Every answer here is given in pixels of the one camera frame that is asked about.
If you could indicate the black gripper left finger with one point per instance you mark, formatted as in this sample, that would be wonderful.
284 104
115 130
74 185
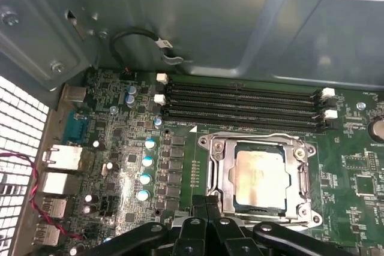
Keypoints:
192 238

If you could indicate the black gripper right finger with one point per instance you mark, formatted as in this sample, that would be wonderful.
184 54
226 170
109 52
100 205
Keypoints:
228 238

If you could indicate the metal socket cover frame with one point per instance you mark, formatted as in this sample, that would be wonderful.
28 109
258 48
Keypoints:
226 172

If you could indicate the silver CPU with green edge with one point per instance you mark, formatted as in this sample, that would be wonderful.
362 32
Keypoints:
258 175

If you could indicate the CPU socket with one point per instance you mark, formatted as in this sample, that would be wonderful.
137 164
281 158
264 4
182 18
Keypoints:
307 208

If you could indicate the black RAM slot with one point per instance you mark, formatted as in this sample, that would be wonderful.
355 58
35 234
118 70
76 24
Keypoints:
240 120
240 100
240 90
240 110

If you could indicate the blue-top round capacitor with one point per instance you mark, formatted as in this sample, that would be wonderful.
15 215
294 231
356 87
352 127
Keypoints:
147 161
150 143
157 121
131 100
143 196
131 89
145 179

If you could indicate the green motherboard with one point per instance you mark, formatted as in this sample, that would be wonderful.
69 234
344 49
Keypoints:
345 178

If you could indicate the silver rear port block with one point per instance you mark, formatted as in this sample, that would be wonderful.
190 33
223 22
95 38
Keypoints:
73 93
60 183
64 157
55 208
48 235

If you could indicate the blue serial port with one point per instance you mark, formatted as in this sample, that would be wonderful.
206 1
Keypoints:
75 127

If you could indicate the silver coin battery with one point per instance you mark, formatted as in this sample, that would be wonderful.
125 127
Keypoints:
378 130

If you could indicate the black and grey PC case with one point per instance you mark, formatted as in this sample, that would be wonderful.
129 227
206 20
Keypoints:
210 13

